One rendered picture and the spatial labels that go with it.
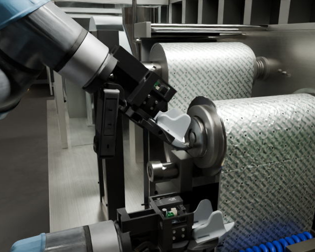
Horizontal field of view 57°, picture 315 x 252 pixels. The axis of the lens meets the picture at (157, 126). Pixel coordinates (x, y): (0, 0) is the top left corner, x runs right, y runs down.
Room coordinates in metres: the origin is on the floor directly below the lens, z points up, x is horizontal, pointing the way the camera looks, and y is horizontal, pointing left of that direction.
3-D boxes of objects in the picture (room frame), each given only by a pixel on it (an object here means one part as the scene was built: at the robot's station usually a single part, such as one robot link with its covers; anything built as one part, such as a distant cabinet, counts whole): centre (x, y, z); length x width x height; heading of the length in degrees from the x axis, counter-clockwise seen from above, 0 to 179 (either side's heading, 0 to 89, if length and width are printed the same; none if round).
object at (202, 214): (0.46, -0.09, 1.12); 0.09 x 0.03 x 0.06; 111
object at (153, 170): (0.51, 0.01, 1.18); 0.04 x 0.02 x 0.04; 20
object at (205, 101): (0.51, -0.08, 1.25); 0.15 x 0.01 x 0.15; 20
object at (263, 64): (0.84, -0.27, 1.33); 0.07 x 0.07 x 0.07; 20
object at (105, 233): (0.38, 0.08, 1.11); 0.08 x 0.05 x 0.08; 20
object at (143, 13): (1.22, 0.07, 1.50); 0.14 x 0.14 x 0.06
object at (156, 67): (0.73, 0.03, 1.33); 0.06 x 0.06 x 0.06; 20
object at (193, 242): (0.41, -0.06, 1.09); 0.09 x 0.05 x 0.02; 109
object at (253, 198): (0.49, -0.22, 1.11); 0.23 x 0.01 x 0.18; 110
